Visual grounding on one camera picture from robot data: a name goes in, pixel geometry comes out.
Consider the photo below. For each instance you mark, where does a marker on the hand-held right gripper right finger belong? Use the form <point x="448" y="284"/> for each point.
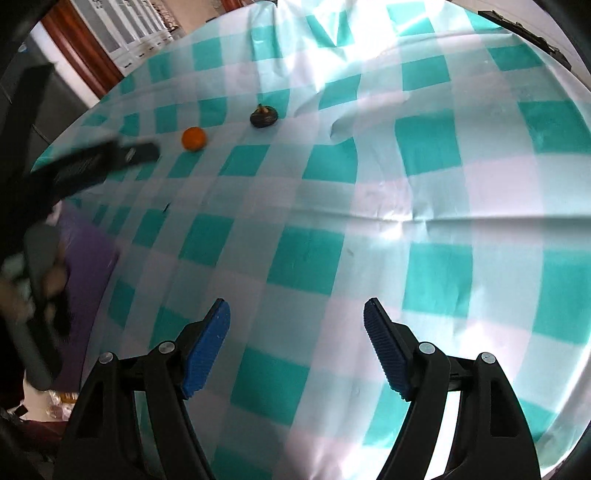
<point x="388" y="350"/>

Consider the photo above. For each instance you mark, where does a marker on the dark grey furniture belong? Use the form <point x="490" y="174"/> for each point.
<point x="64" y="106"/>

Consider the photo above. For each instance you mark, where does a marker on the dark mangosteen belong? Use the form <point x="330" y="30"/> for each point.
<point x="264" y="117"/>

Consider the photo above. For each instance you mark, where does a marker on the wooden door frame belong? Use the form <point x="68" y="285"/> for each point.
<point x="78" y="41"/>

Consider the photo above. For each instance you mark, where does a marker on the small orange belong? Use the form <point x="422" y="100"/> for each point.
<point x="194" y="138"/>

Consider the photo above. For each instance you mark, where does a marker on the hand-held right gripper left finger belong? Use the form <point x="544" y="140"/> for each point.
<point x="207" y="346"/>

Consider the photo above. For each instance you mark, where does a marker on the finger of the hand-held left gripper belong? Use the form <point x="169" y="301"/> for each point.
<point x="27" y="110"/>
<point x="101" y="159"/>

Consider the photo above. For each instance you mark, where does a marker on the purple box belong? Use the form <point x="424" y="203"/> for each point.
<point x="87" y="286"/>

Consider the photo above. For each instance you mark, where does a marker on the teal white checkered tablecloth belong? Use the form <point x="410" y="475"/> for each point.
<point x="369" y="207"/>

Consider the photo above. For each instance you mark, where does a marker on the white louvered cabinet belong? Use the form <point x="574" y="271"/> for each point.
<point x="124" y="32"/>

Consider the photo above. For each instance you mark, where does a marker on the person's left hand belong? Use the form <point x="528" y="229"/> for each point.
<point x="56" y="279"/>

